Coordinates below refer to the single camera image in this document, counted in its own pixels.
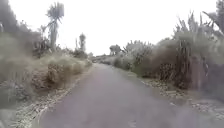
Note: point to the grey asphalt path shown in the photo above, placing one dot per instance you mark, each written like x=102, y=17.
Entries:
x=110, y=100

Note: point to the row of trees and bushes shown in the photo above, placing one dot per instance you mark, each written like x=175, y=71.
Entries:
x=186, y=56
x=36, y=63

